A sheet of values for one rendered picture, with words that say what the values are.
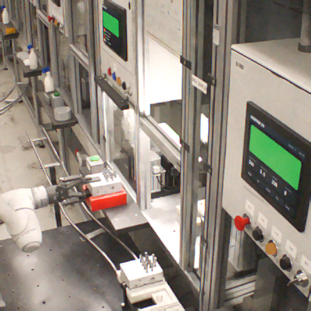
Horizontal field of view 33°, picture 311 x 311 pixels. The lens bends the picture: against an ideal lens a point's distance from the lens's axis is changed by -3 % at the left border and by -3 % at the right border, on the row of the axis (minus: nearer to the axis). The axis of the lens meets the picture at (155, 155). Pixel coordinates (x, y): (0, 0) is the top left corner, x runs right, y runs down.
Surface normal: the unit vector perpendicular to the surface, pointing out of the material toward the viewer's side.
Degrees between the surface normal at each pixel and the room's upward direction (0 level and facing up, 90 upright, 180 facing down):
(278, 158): 90
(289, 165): 90
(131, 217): 0
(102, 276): 0
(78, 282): 0
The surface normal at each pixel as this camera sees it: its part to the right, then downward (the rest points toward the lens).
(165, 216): 0.00, -0.88
